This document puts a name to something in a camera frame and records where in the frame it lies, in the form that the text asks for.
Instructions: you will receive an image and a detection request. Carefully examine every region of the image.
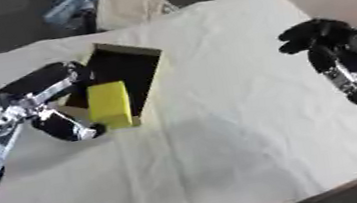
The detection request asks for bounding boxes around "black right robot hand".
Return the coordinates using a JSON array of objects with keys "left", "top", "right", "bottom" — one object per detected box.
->
[{"left": 273, "top": 11, "right": 357, "bottom": 129}]

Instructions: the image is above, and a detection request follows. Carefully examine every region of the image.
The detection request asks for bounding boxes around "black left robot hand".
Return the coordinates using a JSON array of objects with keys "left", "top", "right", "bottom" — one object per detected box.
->
[{"left": 0, "top": 55, "right": 110, "bottom": 154}]

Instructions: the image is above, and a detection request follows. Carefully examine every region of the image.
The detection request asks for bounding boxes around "yellow rectangular block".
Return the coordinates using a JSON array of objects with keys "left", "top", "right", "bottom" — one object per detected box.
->
[{"left": 84, "top": 79, "right": 137, "bottom": 134}]

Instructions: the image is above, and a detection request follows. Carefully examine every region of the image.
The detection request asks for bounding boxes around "open cardboard box black inside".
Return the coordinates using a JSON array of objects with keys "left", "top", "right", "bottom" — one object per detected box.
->
[{"left": 51, "top": 32, "right": 174, "bottom": 139}]

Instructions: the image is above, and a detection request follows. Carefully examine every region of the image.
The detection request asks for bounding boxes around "blue plastic bag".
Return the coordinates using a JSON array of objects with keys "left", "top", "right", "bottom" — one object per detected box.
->
[{"left": 39, "top": 0, "right": 104, "bottom": 27}]

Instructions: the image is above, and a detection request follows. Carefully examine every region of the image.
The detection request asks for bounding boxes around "cream cloth bag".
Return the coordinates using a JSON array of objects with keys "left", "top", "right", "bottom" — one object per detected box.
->
[{"left": 91, "top": 0, "right": 183, "bottom": 34}]

